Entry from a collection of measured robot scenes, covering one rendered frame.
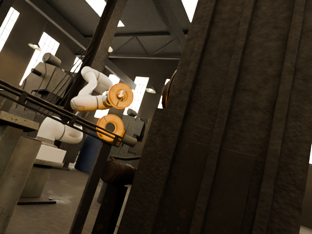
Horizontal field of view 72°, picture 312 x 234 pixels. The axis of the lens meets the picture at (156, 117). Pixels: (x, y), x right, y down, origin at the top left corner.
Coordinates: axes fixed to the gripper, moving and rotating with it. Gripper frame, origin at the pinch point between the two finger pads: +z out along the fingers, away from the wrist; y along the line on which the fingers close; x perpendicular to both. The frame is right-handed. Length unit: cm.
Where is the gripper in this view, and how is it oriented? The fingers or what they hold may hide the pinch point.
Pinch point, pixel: (121, 93)
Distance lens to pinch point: 131.3
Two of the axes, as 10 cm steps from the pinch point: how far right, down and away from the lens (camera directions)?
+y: -8.3, -3.5, -4.2
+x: 2.6, -9.3, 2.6
